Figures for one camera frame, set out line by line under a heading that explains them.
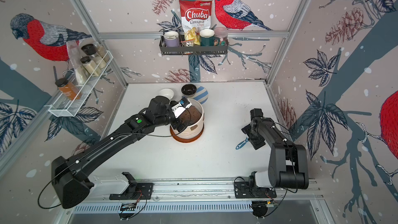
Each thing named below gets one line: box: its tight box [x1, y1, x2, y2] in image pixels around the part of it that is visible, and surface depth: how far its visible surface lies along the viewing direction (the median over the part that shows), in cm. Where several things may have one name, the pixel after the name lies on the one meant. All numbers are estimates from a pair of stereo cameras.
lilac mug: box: [163, 30, 180, 48], surface depth 85 cm
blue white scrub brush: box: [235, 136, 250, 150], surface depth 90 cm
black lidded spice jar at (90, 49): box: [80, 43, 107, 70], surface depth 81 cm
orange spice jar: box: [54, 77, 82, 101], surface depth 69 cm
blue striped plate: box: [192, 85, 209, 105], surface depth 116 cm
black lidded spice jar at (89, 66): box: [80, 56, 102, 77], surface depth 79 cm
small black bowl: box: [181, 84, 197, 97], surface depth 113 cm
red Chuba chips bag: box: [179, 0, 213, 33], surface depth 81 cm
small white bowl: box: [158, 88, 175, 101], surface depth 112 cm
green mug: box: [199, 28, 220, 47], surface depth 85 cm
